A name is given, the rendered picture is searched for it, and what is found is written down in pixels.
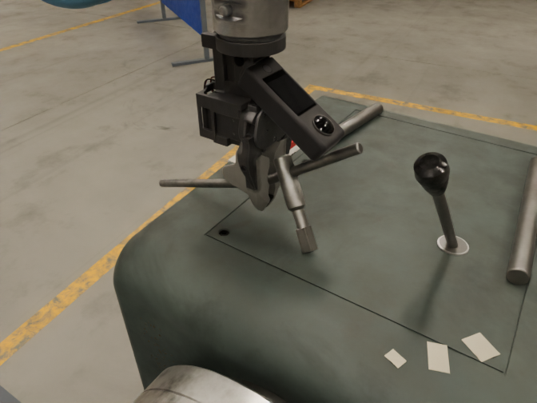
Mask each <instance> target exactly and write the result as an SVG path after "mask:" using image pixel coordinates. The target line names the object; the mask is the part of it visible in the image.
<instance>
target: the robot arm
mask: <svg viewBox="0 0 537 403"><path fill-rule="evenodd" d="M42 1H43V2H46V3H48V4H50V5H53V6H58V7H61V8H66V9H84V8H88V7H91V6H96V5H99V4H102V3H106V2H110V1H112V0H42ZM211 5H212V16H213V29H214V31H213V32H212V33H210V32H204V33H201V44H202V47H206V48H210V49H213V66H214V76H212V77H211V78H208V79H206V80H205V83H204V89H203V90H201V91H199V92H197V93H196V100H197V114H198V122H199V130H200V136H202V137H204V138H208V139H211V140H213V142H215V143H217V144H220V145H223V146H227V147H228V146H230V145H231V144H234V145H237V146H239V148H238V149H237V151H236V162H235V164H231V165H226V166H224V167H223V170H222V173H223V176H224V178H225V180H226V181H227V182H229V183H231V184H233V185H234V186H236V187H237V188H238V189H240V190H242V191H244V192H245V193H247V194H248V196H249V198H250V200H251V202H252V204H253V205H254V206H255V207H256V208H257V209H258V210H260V211H263V210H264V209H265V207H267V206H269V205H270V203H271V202H272V200H273V199H274V197H275V196H276V193H277V191H278V188H279V186H280V182H277V183H274V184H272V185H269V183H268V175H270V174H274V173H275V172H276V168H275V165H274V162H273V160H274V158H277V157H279V156H282V155H286V154H289V151H290V147H291V143H292V141H293V142H294V143H295V144H296V145H297V146H298V147H299V148H300V149H301V150H302V151H303V152H304V153H305V154H306V155H307V156H308V157H309V158H310V159H311V160H313V161H315V160H318V159H319V158H321V157H322V156H323V155H324V154H326V153H327V152H328V151H329V150H330V149H331V148H332V147H334V146H335V145H336V144H337V143H338V142H339V141H340V139H341V138H342V137H343V136H344V129H343V128H342V127H341V126H340V125H339V124H338V123H337V122H336V121H335V120H334V119H333V118H332V117H331V116H330V115H329V114H328V113H327V112H326V111H325V110H324V109H323V108H322V107H321V106H320V105H319V104H318V103H317V102H316V101H315V100H314V99H313V98H312V97H311V96H310V95H309V94H308V93H307V92H306V91H305V90H304V89H303V88H302V87H301V86H300V85H299V84H298V82H297V81H296V80H295V79H294V78H293V77H292V76H291V75H290V74H289V73H288V72H287V71H286V70H285V69H284V68H283V67H282V66H281V65H280V64H279V63H278V62H277V61H276V60H275V59H274V58H273V57H270V56H271V55H274V54H279V53H280V52H282V51H283V50H284V49H285V47H286V33H285V31H286V30H287V29H288V7H289V0H211ZM213 78H215V79H213ZM208 80H210V83H208V84H206V82H207V81H208ZM212 81H213V82H212ZM214 90H215V91H214ZM209 91H212V93H210V94H207V93H208V92H209ZM201 107H202V112H201ZM202 116H203V121H202ZM203 124H204V127H203Z"/></svg>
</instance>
